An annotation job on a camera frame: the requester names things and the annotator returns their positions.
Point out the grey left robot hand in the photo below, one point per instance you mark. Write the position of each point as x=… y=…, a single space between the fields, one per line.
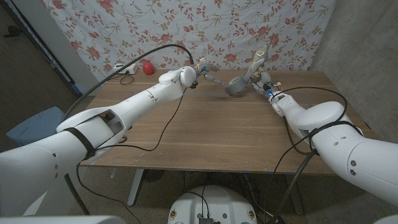
x=207 y=72

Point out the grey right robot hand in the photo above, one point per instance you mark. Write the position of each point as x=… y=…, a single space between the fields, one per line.
x=262 y=81

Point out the clear plastic bottle yellow label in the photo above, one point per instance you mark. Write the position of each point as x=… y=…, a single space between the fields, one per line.
x=258 y=60

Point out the grey duct tape roll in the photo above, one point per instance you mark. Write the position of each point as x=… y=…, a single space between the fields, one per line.
x=234 y=88

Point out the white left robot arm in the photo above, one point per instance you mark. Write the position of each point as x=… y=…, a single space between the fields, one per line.
x=93 y=130

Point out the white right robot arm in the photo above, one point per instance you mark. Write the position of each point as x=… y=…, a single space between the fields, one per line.
x=342 y=146

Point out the red ball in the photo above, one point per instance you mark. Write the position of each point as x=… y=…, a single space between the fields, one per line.
x=148 y=68

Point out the floral backdrop cloth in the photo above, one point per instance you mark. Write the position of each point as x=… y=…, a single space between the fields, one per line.
x=202 y=25

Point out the white power strip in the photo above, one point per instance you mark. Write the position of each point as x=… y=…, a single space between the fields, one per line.
x=130 y=69

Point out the black round disc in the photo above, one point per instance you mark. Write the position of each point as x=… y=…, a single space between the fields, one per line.
x=154 y=175

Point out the grey table leg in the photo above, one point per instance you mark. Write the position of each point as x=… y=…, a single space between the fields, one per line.
x=290 y=202

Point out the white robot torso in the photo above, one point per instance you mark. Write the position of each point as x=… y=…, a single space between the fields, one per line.
x=214 y=205

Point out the white table leg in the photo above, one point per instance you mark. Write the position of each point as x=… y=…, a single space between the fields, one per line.
x=136 y=186

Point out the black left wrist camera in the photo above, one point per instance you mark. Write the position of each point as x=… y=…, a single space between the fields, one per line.
x=194 y=85

